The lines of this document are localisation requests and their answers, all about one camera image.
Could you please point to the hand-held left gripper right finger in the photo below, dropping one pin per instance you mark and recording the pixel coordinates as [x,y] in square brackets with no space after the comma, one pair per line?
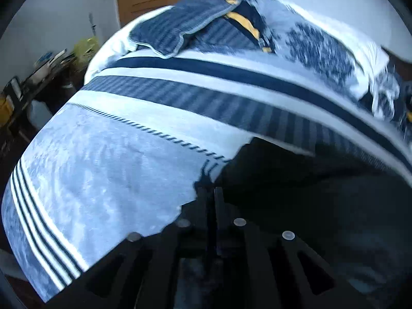
[222,222]

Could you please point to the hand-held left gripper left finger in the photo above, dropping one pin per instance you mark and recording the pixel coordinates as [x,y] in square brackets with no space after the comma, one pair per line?
[206,219]

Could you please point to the black puffer jacket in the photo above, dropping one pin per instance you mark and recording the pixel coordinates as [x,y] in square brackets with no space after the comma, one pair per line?
[305,193]

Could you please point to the blue white striped bedspread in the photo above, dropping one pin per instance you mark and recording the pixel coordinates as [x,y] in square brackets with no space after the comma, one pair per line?
[112,154]

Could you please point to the blue striped pillow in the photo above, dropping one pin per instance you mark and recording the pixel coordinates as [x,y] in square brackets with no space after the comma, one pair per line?
[180,22]

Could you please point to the bundled printed duvet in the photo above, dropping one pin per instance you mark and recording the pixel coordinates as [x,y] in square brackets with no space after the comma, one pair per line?
[322,45]

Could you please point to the yellow-green bag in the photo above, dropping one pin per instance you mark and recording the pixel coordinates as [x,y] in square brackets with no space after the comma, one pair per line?
[85,48]

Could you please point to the cluttered dark side table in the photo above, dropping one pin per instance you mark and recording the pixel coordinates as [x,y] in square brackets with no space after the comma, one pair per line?
[48,80]

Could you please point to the thin dark pole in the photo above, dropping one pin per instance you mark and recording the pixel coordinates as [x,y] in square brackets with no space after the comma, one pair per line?
[92,25]

